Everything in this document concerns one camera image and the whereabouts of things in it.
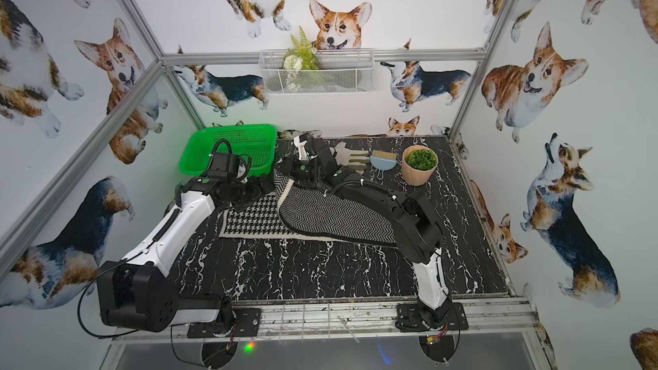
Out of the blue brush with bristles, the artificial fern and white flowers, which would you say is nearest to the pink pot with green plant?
the blue brush with bristles

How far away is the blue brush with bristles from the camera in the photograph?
1.13 meters

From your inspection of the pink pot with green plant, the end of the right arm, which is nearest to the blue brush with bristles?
the pink pot with green plant

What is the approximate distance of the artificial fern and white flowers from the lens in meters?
0.81

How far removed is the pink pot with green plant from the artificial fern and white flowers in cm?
49

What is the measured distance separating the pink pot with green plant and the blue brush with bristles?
0.09 m

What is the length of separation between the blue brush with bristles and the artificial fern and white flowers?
473mm

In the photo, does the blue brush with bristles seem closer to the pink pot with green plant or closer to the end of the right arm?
the pink pot with green plant

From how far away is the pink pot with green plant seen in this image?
0.99m

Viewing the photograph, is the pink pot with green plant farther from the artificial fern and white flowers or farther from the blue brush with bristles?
the artificial fern and white flowers
